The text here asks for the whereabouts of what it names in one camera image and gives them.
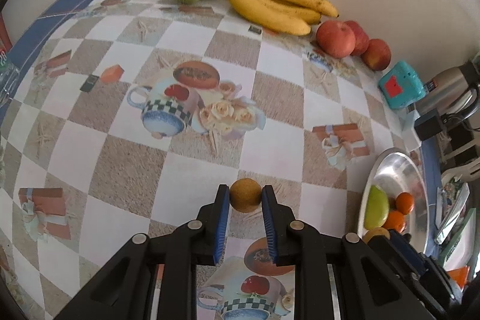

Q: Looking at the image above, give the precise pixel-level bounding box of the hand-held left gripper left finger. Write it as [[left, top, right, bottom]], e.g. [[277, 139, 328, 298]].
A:
[[56, 184, 230, 320]]

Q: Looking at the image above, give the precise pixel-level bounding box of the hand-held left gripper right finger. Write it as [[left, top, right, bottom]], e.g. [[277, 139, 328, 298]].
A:
[[261, 185, 449, 320]]

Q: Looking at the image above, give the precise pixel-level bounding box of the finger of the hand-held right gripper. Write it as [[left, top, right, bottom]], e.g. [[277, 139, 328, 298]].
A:
[[388, 229, 428, 279]]

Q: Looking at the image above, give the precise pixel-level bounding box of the orange tangerine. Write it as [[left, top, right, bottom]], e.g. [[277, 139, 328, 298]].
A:
[[395, 192, 415, 214], [382, 211, 407, 234]]

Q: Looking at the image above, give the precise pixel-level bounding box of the small brown fruit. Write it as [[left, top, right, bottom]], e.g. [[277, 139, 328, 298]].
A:
[[363, 227, 391, 244], [229, 178, 263, 213]]

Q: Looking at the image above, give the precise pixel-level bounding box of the green mango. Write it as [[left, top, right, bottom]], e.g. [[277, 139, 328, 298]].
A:
[[364, 185, 391, 229]]

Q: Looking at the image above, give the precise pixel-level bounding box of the round metal plate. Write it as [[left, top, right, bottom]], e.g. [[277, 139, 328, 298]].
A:
[[356, 148, 430, 257]]

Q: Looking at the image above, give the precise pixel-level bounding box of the green white carton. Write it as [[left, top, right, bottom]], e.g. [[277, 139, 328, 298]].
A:
[[439, 209, 480, 268]]

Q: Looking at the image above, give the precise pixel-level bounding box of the silver packet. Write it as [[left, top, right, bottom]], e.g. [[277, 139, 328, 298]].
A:
[[435, 181, 471, 244]]

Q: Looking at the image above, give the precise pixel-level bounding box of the white plastic chair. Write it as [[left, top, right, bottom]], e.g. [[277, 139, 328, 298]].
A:
[[440, 155, 480, 193]]

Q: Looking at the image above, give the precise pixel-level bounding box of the small white box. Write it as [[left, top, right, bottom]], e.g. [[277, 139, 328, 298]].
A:
[[401, 104, 422, 152]]

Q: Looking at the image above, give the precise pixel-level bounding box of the black power adapter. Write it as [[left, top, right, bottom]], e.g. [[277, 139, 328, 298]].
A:
[[413, 112, 451, 141]]

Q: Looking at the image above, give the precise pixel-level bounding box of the teal plastic box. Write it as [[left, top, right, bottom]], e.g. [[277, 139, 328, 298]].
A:
[[378, 60, 427, 110]]

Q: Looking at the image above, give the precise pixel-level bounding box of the steel thermos flask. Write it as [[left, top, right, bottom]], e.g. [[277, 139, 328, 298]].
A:
[[414, 61, 480, 118]]

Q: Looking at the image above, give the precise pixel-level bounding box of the red apple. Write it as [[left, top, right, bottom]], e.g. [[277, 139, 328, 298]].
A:
[[361, 39, 392, 71], [316, 21, 356, 58], [344, 20, 370, 56]]

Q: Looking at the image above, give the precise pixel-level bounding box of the clear glass mug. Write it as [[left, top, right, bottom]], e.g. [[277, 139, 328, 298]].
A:
[[0, 50, 21, 107]]

